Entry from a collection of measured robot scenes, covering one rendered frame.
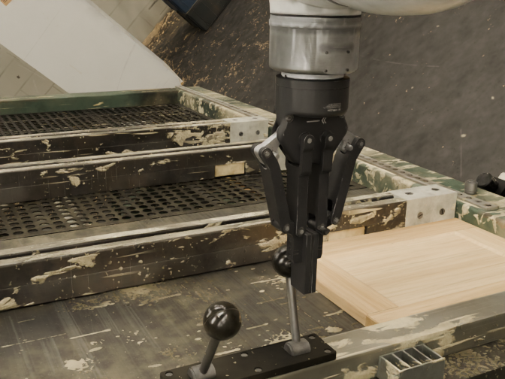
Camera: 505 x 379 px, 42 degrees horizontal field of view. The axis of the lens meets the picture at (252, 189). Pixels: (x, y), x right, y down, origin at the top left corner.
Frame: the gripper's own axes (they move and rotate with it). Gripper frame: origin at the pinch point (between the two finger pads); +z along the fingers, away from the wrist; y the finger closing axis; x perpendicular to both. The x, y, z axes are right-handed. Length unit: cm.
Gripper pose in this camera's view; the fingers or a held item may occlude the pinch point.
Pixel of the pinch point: (303, 259)
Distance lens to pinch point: 73.7
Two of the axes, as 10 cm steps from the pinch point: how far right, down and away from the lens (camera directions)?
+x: -4.6, -2.7, 8.5
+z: -0.2, 9.6, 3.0
